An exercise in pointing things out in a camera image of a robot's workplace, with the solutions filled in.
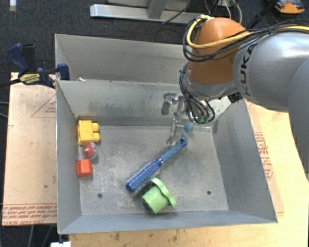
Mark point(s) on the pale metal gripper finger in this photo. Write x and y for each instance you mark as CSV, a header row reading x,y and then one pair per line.
x,y
170,136
178,131

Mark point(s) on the grey metal bin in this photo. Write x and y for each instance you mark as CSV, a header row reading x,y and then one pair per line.
x,y
153,156

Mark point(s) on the blue hairbrush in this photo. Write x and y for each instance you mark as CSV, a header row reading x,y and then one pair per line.
x,y
144,173

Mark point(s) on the green plastic cup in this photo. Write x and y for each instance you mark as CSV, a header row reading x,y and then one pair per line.
x,y
156,200

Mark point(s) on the red ball in clear dome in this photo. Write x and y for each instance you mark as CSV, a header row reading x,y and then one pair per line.
x,y
89,150

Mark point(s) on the yellow toy block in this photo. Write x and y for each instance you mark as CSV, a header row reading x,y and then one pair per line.
x,y
86,131

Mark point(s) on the orange-red cube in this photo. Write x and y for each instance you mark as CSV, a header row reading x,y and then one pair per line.
x,y
84,168

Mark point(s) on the brown cardboard board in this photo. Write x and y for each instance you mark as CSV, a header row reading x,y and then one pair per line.
x,y
30,151

